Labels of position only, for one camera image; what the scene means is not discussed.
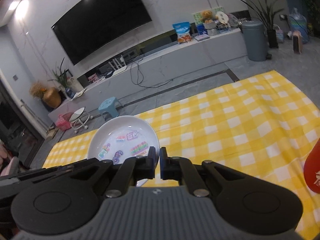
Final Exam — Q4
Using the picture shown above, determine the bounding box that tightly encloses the small white sticker plate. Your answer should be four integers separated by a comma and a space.
87, 115, 160, 164

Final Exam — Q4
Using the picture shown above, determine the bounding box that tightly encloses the pink basket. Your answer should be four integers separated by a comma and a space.
55, 113, 72, 132

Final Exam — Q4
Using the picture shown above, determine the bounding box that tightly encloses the blue plastic stool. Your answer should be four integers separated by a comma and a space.
98, 96, 123, 121

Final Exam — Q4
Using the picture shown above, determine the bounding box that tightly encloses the white small chair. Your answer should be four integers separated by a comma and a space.
69, 107, 93, 134

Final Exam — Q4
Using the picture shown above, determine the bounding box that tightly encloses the golden vase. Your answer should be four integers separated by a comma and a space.
42, 87, 62, 109

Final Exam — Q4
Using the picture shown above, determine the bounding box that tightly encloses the yellow checkered tablecloth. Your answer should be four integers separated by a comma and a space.
42, 69, 320, 240

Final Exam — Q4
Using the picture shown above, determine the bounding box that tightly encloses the white wifi router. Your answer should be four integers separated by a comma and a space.
108, 55, 127, 76

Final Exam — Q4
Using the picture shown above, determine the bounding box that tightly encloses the potted plant blue vase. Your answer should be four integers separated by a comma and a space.
51, 58, 75, 99

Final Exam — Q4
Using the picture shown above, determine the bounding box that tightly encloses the red mug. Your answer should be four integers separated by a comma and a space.
304, 144, 320, 194

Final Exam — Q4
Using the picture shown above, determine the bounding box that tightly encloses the blue snack bag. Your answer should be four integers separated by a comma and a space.
172, 22, 192, 44

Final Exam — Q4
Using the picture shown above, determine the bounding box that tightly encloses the teddy bear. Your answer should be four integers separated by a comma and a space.
201, 10, 216, 24

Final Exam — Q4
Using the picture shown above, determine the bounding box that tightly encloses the grey trash bin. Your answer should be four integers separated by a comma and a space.
241, 21, 272, 61

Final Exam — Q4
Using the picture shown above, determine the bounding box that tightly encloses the black television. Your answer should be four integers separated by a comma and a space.
52, 0, 152, 64

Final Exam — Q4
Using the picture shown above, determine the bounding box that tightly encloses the tall floor plant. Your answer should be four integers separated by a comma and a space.
240, 0, 284, 48

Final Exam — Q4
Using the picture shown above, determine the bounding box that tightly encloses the pink space heater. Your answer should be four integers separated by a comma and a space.
292, 30, 303, 54

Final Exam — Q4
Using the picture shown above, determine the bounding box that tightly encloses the water jug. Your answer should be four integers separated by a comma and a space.
288, 8, 309, 44

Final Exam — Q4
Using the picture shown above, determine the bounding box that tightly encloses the black power cable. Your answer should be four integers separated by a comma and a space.
129, 58, 175, 90

